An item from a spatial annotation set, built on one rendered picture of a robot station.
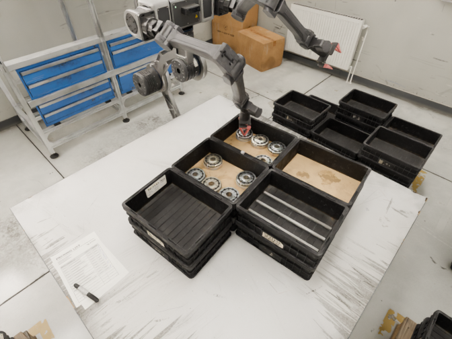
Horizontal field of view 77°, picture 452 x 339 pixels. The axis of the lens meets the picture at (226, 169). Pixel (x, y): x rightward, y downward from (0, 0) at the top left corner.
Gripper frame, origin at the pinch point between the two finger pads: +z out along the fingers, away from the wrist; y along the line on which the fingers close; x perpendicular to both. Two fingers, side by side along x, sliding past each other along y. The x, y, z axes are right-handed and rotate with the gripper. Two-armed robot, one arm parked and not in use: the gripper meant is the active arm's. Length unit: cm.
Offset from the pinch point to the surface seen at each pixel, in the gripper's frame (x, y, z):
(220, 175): 13.2, -33.4, 3.7
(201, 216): 22, -59, 4
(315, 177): -36.1, -34.0, 3.8
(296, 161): -28.2, -22.3, 3.9
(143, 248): 49, -69, 16
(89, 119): 171, 134, 88
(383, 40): -175, 214, 30
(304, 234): -24, -68, 4
